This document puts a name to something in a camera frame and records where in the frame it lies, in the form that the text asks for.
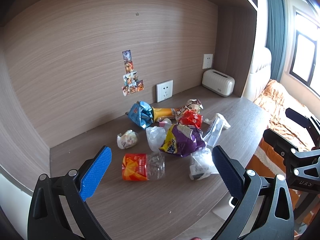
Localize clear plastic bag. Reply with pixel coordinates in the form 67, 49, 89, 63
145, 126, 166, 152

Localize blue snack bag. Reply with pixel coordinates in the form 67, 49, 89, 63
126, 101, 154, 129

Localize bed with orange cover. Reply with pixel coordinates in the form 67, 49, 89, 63
246, 79, 320, 228

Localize white grey plastic wrapper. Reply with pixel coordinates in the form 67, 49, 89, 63
189, 148, 219, 180

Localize clear plastic package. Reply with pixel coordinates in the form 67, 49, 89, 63
203, 119, 223, 149

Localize crushed bottle orange label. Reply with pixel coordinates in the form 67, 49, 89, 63
121, 152, 165, 181

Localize cream padded headboard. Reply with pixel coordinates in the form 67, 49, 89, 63
242, 47, 272, 102

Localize small white crumpled wrapper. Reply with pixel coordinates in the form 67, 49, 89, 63
117, 129, 138, 150

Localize purple snack bag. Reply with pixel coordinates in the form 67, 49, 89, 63
159, 124, 206, 157

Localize red snack wrapper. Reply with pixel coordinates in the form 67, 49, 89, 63
178, 110, 203, 129

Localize teal curtain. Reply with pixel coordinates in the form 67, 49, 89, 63
266, 0, 287, 82

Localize white tissue box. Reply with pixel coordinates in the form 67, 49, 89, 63
202, 69, 235, 97

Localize brown white snack wrapper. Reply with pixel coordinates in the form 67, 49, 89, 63
175, 99, 203, 121

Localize yellow orange can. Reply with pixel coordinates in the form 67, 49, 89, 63
152, 107, 177, 122

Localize window with dark frame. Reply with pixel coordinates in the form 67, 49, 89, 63
289, 10, 319, 95

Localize upper white wall socket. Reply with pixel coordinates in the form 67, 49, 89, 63
202, 54, 213, 69

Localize white wall socket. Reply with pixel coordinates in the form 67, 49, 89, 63
202, 54, 213, 69
156, 80, 173, 102

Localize lower white wall socket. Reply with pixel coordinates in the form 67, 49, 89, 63
156, 80, 173, 102

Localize colourful wall stickers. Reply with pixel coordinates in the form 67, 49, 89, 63
121, 50, 144, 96

